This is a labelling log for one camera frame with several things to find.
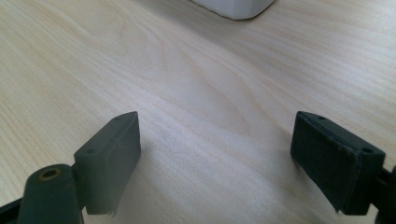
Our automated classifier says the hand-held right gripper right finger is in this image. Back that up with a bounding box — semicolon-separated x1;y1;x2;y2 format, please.
290;110;387;217

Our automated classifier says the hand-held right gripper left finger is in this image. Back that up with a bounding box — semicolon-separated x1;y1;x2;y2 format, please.
73;111;142;217

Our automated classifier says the white plastic container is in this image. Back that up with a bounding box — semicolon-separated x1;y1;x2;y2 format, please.
189;0;276;21

